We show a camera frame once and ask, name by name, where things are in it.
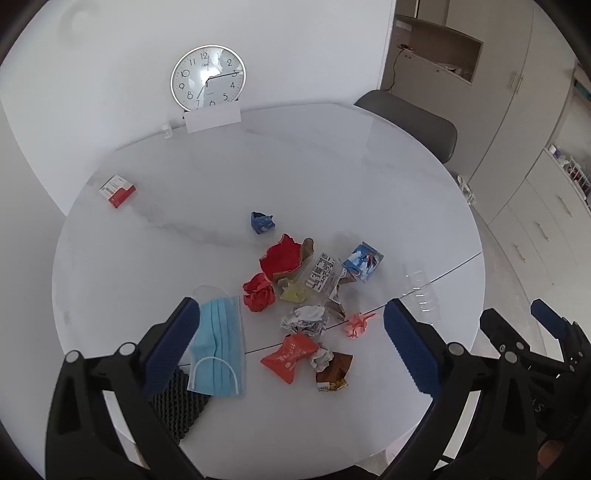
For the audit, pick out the grey white paper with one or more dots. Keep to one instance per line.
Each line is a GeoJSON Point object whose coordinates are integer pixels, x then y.
{"type": "Point", "coordinates": [304, 321]}

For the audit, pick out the black mesh foam sheet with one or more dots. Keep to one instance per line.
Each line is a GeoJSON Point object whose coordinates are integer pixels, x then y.
{"type": "Point", "coordinates": [184, 406]}

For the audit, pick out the white blank card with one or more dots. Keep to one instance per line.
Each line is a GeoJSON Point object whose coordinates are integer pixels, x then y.
{"type": "Point", "coordinates": [212, 118]}

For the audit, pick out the small red paper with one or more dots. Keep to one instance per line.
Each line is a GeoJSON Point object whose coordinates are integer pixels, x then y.
{"type": "Point", "coordinates": [258, 293]}

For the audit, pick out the clear plastic wrapper with label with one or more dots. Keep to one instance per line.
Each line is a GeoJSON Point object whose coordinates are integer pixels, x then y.
{"type": "Point", "coordinates": [321, 270]}

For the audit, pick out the grey chair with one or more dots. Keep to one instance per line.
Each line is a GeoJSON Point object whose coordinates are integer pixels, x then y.
{"type": "Point", "coordinates": [415, 122]}

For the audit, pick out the wall shelf with books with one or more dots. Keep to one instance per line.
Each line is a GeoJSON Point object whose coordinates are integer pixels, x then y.
{"type": "Point", "coordinates": [582, 85]}

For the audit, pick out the tall beige wardrobe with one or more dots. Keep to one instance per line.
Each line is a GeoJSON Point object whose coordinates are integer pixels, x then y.
{"type": "Point", "coordinates": [512, 69]}

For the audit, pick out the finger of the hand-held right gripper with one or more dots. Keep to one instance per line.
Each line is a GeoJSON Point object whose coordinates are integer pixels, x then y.
{"type": "Point", "coordinates": [496, 330]}
{"type": "Point", "coordinates": [549, 318]}

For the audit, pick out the beige drawer cabinet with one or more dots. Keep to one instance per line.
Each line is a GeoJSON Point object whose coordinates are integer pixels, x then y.
{"type": "Point", "coordinates": [540, 221]}

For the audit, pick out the blue printed small box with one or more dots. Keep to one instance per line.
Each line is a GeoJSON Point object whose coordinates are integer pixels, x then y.
{"type": "Point", "coordinates": [364, 263]}

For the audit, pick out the small clear bottle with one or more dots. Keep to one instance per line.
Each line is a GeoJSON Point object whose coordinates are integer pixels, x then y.
{"type": "Point", "coordinates": [167, 131]}

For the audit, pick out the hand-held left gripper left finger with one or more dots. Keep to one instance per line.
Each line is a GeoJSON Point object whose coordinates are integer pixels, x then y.
{"type": "Point", "coordinates": [173, 350]}

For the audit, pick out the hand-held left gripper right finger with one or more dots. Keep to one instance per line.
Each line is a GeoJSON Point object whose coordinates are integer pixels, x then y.
{"type": "Point", "coordinates": [411, 346]}

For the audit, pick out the white dish rack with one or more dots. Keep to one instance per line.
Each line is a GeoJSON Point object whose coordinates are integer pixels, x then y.
{"type": "Point", "coordinates": [579, 177]}

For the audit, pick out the orange snack packet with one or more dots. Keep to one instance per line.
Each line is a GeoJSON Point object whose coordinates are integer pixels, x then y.
{"type": "Point", "coordinates": [288, 357]}

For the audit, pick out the round silver wall clock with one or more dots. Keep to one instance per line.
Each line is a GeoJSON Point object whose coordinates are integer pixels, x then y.
{"type": "Point", "coordinates": [207, 76]}

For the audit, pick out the white tissue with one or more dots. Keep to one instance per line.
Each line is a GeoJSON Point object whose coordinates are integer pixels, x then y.
{"type": "Point", "coordinates": [322, 357]}

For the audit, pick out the blue face mask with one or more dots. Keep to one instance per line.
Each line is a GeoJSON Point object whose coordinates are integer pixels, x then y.
{"type": "Point", "coordinates": [219, 332]}

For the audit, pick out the yellow paper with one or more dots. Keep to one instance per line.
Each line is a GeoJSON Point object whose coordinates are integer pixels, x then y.
{"type": "Point", "coordinates": [295, 293]}

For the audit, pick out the blue paper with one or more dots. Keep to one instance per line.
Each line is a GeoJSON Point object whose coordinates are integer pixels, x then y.
{"type": "Point", "coordinates": [263, 223]}

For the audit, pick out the red and white small box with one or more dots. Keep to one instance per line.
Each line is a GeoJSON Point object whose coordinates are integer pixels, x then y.
{"type": "Point", "coordinates": [121, 194]}

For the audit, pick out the pink paper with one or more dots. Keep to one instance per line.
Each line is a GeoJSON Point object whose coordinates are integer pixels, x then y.
{"type": "Point", "coordinates": [358, 325]}

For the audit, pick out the white tote bag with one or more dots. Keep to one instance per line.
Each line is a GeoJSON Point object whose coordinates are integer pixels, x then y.
{"type": "Point", "coordinates": [466, 189]}

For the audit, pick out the large red paper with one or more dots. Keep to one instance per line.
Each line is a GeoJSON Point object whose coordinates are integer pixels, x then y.
{"type": "Point", "coordinates": [281, 256]}

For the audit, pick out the brown snack wrapper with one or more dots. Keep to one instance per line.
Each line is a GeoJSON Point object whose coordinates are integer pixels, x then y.
{"type": "Point", "coordinates": [339, 367]}

